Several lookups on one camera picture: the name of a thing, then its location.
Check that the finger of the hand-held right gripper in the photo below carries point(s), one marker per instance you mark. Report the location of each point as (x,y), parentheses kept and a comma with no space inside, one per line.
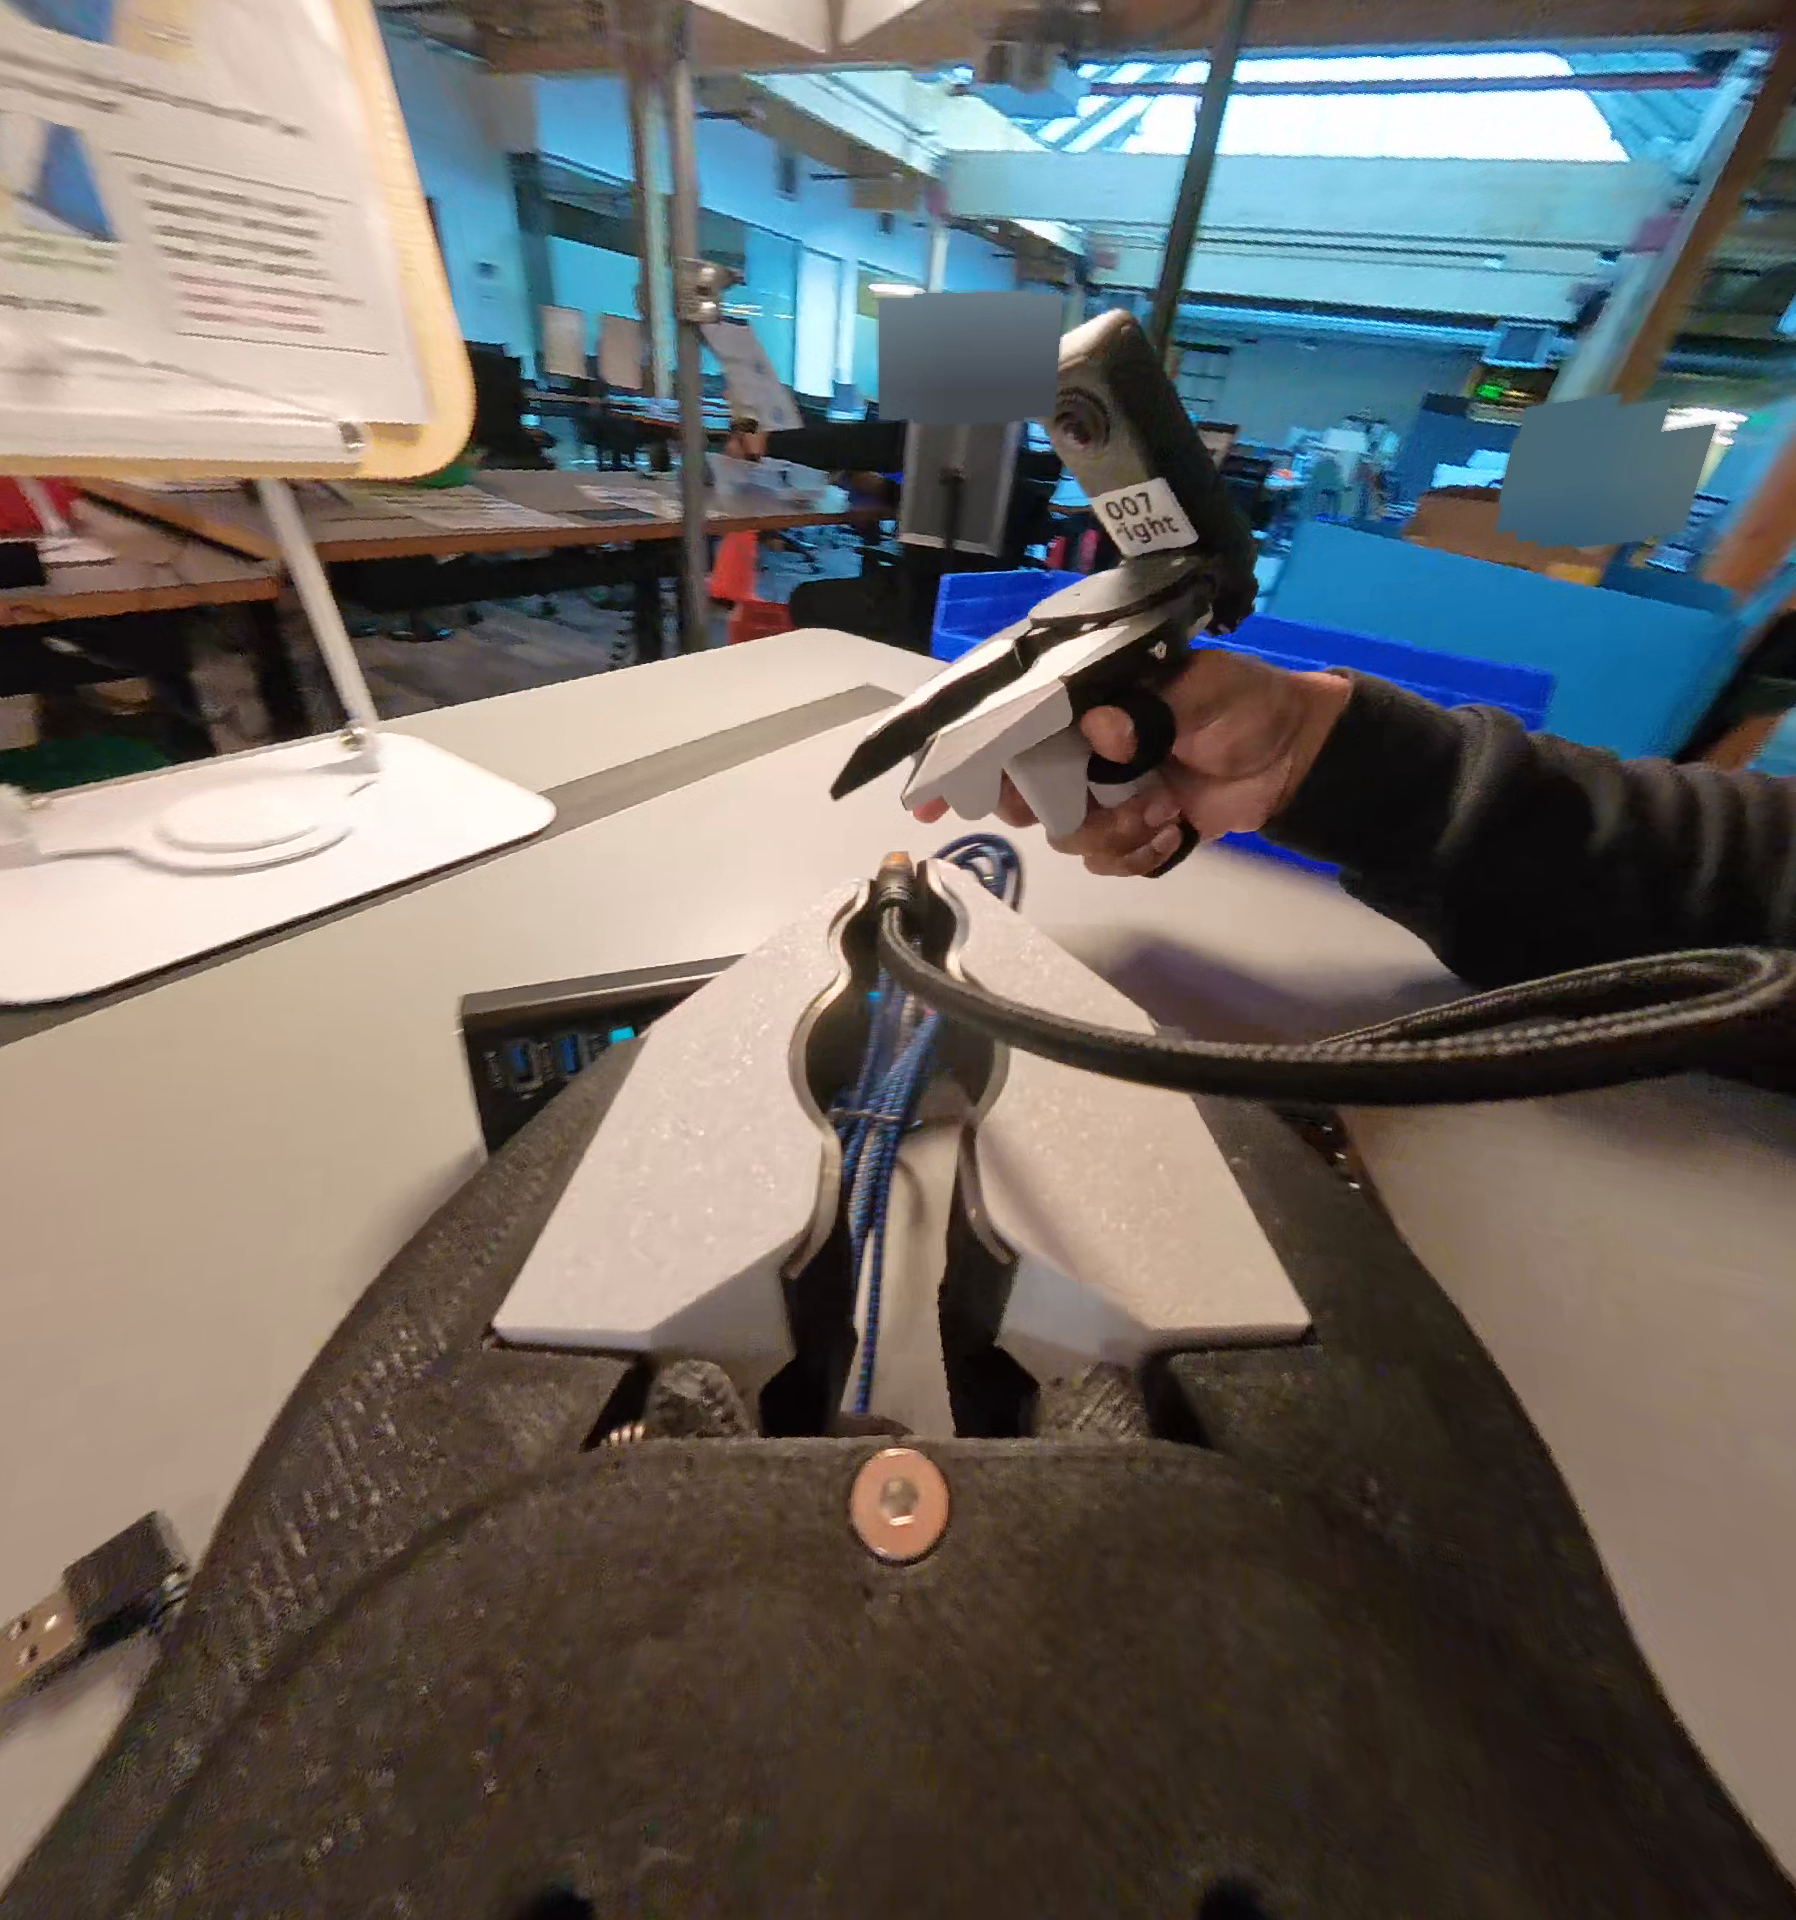
(974,676)
(1010,736)

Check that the black usb hub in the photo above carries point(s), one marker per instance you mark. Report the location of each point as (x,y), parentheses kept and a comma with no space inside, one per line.
(538,1050)

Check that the printed instruction sheet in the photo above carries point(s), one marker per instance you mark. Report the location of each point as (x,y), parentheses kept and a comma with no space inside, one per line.
(162,226)

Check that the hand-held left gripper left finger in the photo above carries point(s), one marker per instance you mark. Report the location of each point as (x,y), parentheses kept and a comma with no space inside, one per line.
(657,1170)

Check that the person's right hand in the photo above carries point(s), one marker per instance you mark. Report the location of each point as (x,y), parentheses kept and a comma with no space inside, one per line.
(1243,752)

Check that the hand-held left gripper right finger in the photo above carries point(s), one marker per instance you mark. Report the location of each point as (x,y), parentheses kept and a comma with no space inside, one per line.
(1123,1201)

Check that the wooden post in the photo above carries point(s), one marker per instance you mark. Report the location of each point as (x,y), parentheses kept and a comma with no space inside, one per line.
(1724,196)

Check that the wooden table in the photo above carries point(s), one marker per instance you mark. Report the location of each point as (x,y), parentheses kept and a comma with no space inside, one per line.
(387,525)

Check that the blue plastic bins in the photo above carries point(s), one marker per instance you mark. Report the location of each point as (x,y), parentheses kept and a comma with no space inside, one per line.
(1439,602)

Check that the metal pole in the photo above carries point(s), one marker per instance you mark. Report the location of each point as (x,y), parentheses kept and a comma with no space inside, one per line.
(684,450)

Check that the USB plug adapter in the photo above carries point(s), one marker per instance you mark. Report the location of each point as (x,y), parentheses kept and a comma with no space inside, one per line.
(102,1590)

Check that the black light stand pole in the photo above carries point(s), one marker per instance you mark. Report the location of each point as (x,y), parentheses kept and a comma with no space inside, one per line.
(1206,151)

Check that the person's right forearm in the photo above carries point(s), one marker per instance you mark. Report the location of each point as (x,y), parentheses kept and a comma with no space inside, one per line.
(1513,840)

